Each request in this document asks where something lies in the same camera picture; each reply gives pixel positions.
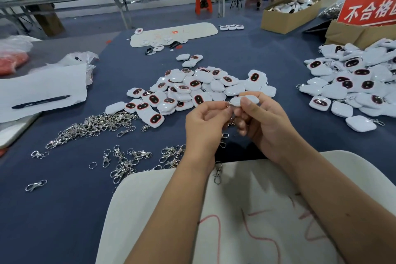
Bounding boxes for person's right hand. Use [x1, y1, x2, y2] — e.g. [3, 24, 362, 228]
[233, 92, 304, 164]

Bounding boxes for person's left hand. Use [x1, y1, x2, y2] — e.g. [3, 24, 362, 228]
[185, 100, 233, 165]

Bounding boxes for white tag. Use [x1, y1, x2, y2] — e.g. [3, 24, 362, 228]
[229, 94, 261, 108]

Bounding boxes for person's right forearm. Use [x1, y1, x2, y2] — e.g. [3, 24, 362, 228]
[278, 146, 396, 264]

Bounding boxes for person's left forearm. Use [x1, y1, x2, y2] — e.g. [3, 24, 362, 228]
[125, 156, 217, 264]

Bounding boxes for white foam board red marks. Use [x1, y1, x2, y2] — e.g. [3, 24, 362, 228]
[96, 151, 396, 264]

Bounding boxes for long white foam board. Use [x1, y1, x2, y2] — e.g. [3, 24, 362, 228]
[130, 22, 219, 48]

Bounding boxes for open cardboard box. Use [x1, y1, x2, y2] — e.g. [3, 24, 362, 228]
[261, 0, 329, 34]

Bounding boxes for flat brown cardboard box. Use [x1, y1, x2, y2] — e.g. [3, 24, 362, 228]
[325, 19, 396, 50]

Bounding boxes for red plastic stool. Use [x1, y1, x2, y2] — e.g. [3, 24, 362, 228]
[196, 0, 214, 15]

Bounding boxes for red sign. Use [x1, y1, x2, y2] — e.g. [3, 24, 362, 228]
[337, 0, 396, 26]

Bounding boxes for black pen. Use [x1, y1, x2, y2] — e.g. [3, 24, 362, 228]
[11, 95, 71, 110]

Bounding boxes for white paper sheet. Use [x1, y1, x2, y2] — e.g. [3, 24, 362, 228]
[0, 64, 89, 123]

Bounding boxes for orange bag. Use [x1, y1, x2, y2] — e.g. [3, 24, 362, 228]
[0, 50, 31, 77]

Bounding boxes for white plastic bag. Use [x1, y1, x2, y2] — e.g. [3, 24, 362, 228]
[0, 35, 43, 54]

